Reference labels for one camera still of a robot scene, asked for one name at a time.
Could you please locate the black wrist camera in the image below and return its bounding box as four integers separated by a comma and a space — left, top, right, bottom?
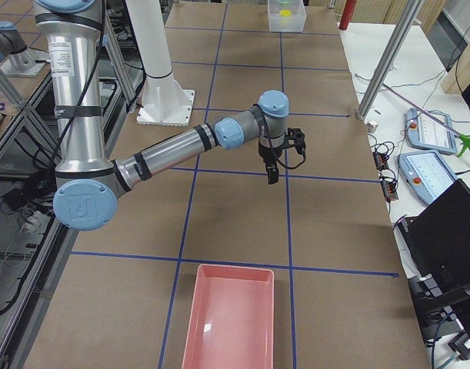
286, 128, 306, 156

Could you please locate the blue teach pendant far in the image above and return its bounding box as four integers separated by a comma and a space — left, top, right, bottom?
405, 108, 457, 155

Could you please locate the pink plastic tray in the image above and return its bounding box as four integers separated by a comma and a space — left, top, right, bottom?
182, 264, 275, 368

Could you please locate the aluminium frame post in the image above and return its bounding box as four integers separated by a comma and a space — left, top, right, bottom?
356, 0, 425, 121

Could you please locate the clear plastic storage box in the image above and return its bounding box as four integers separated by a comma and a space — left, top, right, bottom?
267, 0, 306, 32

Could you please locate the yellow plastic cup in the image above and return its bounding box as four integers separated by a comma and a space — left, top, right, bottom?
279, 9, 292, 17

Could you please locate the green tipped grabber stand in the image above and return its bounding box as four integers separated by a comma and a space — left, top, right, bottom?
382, 83, 470, 158

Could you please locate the small metal cylinder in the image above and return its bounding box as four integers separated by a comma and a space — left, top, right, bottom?
366, 120, 378, 134

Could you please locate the blue teach pendant near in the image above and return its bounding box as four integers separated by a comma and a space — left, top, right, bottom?
398, 149, 458, 205

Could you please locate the red fire extinguisher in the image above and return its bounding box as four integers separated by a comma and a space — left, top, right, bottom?
338, 0, 357, 31

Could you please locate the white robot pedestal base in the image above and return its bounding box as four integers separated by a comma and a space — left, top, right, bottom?
126, 1, 195, 127

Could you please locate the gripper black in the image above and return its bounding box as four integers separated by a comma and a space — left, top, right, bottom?
258, 134, 285, 185

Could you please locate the blue teach pendant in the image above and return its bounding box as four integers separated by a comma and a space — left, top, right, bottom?
398, 149, 458, 205
405, 108, 457, 155

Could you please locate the black monitor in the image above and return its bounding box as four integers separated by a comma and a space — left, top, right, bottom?
398, 178, 470, 314

